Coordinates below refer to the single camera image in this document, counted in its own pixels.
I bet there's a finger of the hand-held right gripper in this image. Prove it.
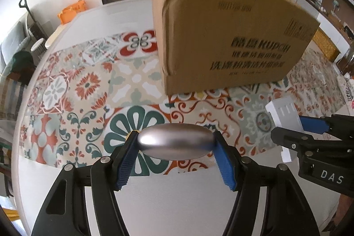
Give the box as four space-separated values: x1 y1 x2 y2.
270 128 354 158
299 114 354 140

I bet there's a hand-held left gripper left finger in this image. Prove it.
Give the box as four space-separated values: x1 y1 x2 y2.
31 130 140 236

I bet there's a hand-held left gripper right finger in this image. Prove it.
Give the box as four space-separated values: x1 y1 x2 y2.
214 131 321 236

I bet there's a white power adapter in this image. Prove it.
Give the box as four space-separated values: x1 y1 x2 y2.
265 96 304 163

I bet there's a silver oval metal bar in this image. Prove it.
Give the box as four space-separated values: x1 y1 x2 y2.
137 123 215 161

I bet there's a brown cardboard box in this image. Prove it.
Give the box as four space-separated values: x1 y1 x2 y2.
151 0 321 96

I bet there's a floral pouch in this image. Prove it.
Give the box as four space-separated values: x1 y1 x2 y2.
336 77 354 113

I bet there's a woven wicker box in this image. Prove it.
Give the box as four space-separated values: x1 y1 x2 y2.
312 28 341 63

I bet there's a floral patterned tablecloth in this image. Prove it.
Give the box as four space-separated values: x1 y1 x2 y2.
15 0 354 236

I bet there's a small desk fan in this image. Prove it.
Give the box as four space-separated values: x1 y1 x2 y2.
329 0 341 17

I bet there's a striped cloth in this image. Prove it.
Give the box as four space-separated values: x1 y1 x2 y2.
0 78 30 119

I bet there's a dark green cap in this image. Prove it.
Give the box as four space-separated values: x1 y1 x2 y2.
10 51 37 79

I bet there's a white cylinder bin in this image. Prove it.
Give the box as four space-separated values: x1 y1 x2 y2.
30 38 46 61

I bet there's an orange plastic crate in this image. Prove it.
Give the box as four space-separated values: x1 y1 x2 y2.
57 0 89 25

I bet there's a grey sofa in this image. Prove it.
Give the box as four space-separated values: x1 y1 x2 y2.
0 21 31 71

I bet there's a black upright vacuum cleaner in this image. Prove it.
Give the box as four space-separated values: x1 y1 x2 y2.
19 0 49 41

